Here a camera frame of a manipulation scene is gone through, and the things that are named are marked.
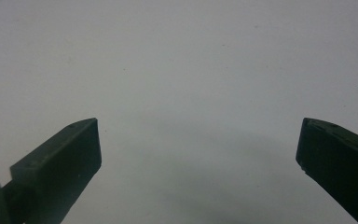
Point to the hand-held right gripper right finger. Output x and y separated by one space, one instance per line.
338 161

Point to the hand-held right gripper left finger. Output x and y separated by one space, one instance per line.
65 165

